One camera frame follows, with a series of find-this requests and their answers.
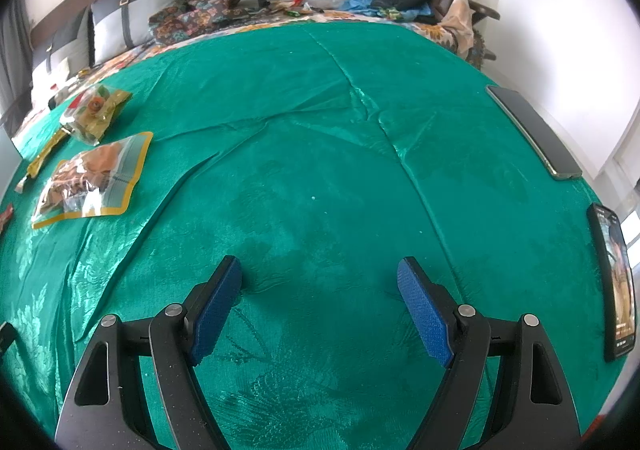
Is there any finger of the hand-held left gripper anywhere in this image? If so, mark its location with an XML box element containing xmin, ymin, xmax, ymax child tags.
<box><xmin>0</xmin><ymin>321</ymin><xmax>17</xmax><ymax>358</ymax></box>

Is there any clear packet of brown balls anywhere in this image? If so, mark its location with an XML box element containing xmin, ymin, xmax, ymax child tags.
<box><xmin>59</xmin><ymin>84</ymin><xmax>133</xmax><ymax>147</ymax></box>

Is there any folded floral quilt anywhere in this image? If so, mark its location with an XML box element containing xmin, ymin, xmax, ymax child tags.
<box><xmin>149</xmin><ymin>0</ymin><xmax>272</xmax><ymax>47</ymax></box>

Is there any yellow-edged clear snack packet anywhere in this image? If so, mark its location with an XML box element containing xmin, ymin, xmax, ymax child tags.
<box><xmin>31</xmin><ymin>131</ymin><xmax>154</xmax><ymax>231</ymax></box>

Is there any dark chair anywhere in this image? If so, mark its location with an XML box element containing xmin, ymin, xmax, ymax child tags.
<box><xmin>440</xmin><ymin>0</ymin><xmax>502</xmax><ymax>67</ymax></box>

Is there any grey smartphone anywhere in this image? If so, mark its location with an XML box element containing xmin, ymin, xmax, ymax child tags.
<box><xmin>486</xmin><ymin>85</ymin><xmax>584</xmax><ymax>181</ymax></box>

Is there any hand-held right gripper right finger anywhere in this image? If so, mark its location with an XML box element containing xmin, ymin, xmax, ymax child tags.
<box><xmin>396</xmin><ymin>256</ymin><xmax>581</xmax><ymax>450</ymax></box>

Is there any yellow snack packet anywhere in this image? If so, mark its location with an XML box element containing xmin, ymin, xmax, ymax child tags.
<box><xmin>25</xmin><ymin>127</ymin><xmax>69</xmax><ymax>179</ymax></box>

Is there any white cardboard box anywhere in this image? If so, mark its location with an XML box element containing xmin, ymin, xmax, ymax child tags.
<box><xmin>0</xmin><ymin>130</ymin><xmax>23</xmax><ymax>196</ymax></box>

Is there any black smartphone lit screen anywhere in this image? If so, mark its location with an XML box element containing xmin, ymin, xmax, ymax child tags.
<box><xmin>586</xmin><ymin>202</ymin><xmax>629</xmax><ymax>364</ymax></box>

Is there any floral bedsheet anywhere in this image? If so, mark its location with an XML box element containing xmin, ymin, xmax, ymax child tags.
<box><xmin>14</xmin><ymin>5</ymin><xmax>482</xmax><ymax>143</ymax></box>

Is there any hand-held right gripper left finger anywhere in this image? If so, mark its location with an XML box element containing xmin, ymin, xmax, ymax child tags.
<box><xmin>55</xmin><ymin>255</ymin><xmax>243</xmax><ymax>450</ymax></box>

